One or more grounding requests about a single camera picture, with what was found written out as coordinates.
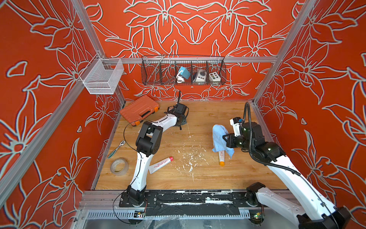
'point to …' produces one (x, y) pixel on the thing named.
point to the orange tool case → (139, 109)
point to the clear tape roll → (113, 165)
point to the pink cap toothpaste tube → (155, 166)
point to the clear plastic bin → (102, 76)
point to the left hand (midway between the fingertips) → (182, 119)
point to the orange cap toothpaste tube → (221, 157)
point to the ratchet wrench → (122, 142)
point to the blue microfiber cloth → (219, 144)
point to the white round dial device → (201, 75)
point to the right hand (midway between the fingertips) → (220, 136)
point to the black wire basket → (163, 69)
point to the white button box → (214, 78)
